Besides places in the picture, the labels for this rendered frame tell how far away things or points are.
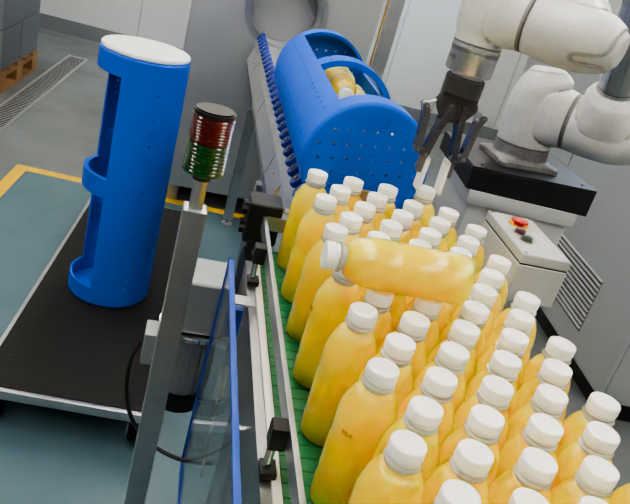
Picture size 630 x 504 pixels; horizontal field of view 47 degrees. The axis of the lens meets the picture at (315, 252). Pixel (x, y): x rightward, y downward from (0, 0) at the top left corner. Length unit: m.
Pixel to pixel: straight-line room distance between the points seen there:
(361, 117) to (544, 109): 0.67
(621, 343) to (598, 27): 2.02
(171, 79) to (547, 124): 1.12
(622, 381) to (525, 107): 1.51
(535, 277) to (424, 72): 5.69
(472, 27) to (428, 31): 5.60
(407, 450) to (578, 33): 0.81
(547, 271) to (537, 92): 0.77
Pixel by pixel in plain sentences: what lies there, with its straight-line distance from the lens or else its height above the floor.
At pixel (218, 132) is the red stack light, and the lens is 1.06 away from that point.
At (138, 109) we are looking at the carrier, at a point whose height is 0.88.
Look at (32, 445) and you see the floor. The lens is 2.29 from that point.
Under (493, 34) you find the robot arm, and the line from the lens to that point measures 1.35.
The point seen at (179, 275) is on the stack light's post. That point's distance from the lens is 1.17.
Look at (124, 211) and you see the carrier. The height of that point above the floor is 0.53.
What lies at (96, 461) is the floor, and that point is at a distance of 2.25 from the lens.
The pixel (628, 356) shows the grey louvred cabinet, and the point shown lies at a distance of 3.18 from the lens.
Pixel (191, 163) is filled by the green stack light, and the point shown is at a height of 1.18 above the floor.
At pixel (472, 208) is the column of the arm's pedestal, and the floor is 0.95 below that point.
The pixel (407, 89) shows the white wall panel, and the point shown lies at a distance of 7.02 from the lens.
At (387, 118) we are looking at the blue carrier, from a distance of 1.55.
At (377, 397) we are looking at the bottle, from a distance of 0.85.
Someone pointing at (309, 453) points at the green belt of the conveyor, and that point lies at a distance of 1.02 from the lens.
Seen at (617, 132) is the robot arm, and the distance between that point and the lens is 2.02.
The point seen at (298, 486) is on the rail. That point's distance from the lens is 0.85.
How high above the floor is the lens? 1.55
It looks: 24 degrees down
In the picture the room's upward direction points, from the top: 16 degrees clockwise
